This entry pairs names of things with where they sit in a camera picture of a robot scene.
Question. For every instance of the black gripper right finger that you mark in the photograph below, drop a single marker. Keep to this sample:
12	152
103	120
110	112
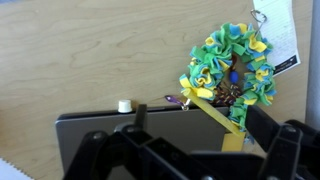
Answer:
293	153

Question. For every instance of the small white round cap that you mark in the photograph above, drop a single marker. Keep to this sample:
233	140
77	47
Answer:
125	106

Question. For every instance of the white paper sheet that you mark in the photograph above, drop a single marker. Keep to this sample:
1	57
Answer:
10	171

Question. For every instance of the green yellow pom-pom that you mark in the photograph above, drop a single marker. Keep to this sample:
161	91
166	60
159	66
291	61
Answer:
213	63

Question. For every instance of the white printed paper slip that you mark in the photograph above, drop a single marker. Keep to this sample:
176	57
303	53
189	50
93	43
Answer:
280	36

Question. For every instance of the black closed laptop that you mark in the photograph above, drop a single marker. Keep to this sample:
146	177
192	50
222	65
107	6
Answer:
180	130

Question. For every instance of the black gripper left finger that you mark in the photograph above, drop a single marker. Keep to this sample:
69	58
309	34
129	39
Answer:
133	153

